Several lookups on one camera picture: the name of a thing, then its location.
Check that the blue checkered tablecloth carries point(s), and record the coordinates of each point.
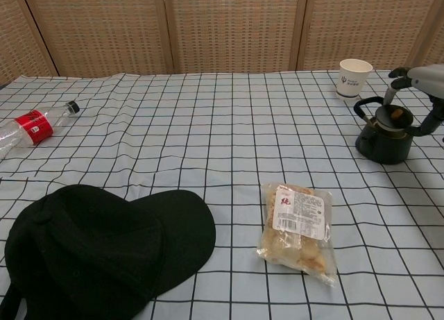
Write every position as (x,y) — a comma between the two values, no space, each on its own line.
(222,143)

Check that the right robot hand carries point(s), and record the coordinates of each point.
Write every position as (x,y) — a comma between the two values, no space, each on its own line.
(425,78)

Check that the small black teapot lid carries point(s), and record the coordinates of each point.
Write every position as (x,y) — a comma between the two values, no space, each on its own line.
(388,120)

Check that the black cast iron teapot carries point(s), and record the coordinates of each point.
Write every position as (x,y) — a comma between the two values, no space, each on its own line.
(385,148)

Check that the woven bamboo folding screen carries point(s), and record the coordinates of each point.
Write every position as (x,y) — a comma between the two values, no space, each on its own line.
(222,28)

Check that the packaged pastry snack bag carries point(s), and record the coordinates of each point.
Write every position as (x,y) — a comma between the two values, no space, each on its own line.
(298,226)

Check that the white paper cup blue logo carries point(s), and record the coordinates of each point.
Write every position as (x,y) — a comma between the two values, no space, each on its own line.
(352,78)

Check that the black baseball cap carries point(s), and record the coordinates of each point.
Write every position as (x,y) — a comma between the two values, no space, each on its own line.
(104,250)

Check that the clear plastic bottle red label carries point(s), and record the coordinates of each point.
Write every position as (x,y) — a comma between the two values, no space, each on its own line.
(34,125)

